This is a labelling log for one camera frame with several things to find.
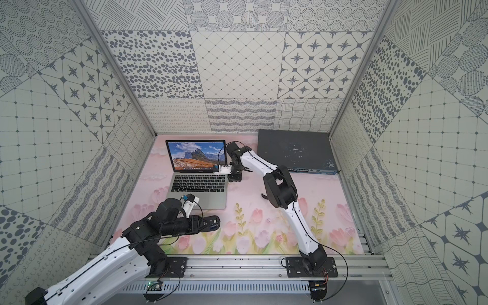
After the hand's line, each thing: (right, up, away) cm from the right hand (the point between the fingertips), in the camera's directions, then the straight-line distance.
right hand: (235, 177), depth 101 cm
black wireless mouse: (-8, -15, -27) cm, 31 cm away
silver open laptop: (-23, +8, -3) cm, 25 cm away
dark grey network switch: (+40, +14, +7) cm, 43 cm away
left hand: (-9, -13, -26) cm, 31 cm away
